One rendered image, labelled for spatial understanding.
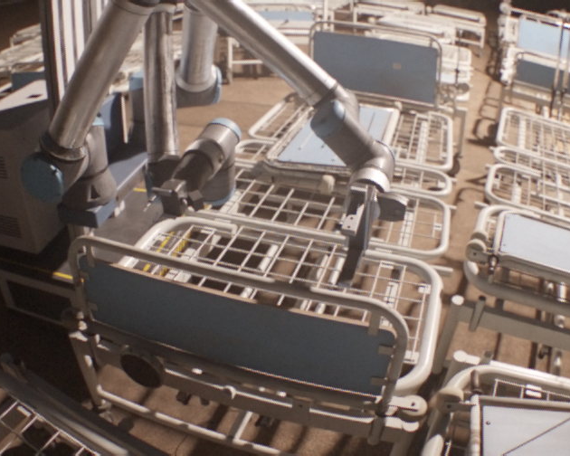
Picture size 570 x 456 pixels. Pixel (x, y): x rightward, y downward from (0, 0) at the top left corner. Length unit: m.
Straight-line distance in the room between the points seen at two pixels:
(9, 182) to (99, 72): 0.73
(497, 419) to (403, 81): 2.08
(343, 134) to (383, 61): 1.68
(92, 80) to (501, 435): 1.18
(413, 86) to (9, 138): 2.01
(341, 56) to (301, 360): 2.03
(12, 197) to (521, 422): 1.68
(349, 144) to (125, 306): 0.60
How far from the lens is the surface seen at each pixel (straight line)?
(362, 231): 1.05
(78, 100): 1.26
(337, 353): 1.00
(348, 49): 2.79
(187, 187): 1.15
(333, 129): 1.12
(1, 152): 1.79
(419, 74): 2.77
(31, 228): 1.86
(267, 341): 1.03
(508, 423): 1.07
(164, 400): 1.75
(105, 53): 1.19
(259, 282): 0.92
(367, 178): 1.09
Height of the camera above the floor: 1.34
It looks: 31 degrees down
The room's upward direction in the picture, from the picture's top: straight up
